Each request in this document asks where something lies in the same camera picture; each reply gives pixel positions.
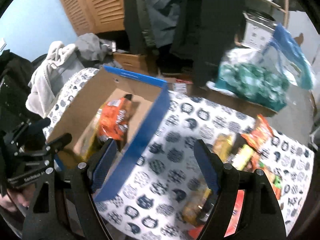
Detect orange striped snack bag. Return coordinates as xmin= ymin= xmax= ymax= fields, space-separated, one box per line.
xmin=241 ymin=114 xmax=273 ymax=151

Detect brown cardboard box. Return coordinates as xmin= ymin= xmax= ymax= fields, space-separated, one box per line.
xmin=113 ymin=53 xmax=158 ymax=76

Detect red snack packet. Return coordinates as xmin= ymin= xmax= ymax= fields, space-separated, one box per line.
xmin=187 ymin=190 xmax=245 ymax=239

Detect left human hand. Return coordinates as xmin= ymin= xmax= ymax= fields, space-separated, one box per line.
xmin=1 ymin=184 xmax=35 ymax=213

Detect orange chip bag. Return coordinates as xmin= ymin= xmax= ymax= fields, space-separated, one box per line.
xmin=97 ymin=94 xmax=132 ymax=141

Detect wooden louvered cabinet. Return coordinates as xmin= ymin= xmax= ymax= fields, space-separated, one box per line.
xmin=60 ymin=0 xmax=125 ymax=36

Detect black yellow snack bag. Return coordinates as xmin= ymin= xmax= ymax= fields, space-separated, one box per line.
xmin=224 ymin=133 xmax=255 ymax=171

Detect wooden shelf rack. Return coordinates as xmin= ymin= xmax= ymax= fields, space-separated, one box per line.
xmin=241 ymin=0 xmax=291 ymax=48

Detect green plastic bag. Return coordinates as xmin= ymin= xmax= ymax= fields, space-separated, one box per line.
xmin=207 ymin=48 xmax=289 ymax=112

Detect blue cardboard box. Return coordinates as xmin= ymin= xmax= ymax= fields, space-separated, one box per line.
xmin=48 ymin=66 xmax=170 ymax=202

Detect white fleece blanket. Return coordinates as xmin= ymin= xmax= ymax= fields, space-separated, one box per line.
xmin=25 ymin=41 xmax=76 ymax=117

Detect cat pattern tablecloth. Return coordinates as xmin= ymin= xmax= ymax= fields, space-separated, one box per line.
xmin=42 ymin=67 xmax=315 ymax=240

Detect blue ziplock bag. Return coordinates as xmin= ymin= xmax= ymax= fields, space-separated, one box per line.
xmin=258 ymin=24 xmax=316 ymax=90

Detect grey clothing pile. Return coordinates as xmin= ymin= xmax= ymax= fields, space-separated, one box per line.
xmin=75 ymin=33 xmax=117 ymax=69

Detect orange green seaweed cracker bag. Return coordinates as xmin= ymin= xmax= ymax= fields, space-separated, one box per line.
xmin=251 ymin=153 xmax=282 ymax=200

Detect dark hanging jackets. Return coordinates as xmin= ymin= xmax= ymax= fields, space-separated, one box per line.
xmin=124 ymin=0 xmax=245 ymax=87

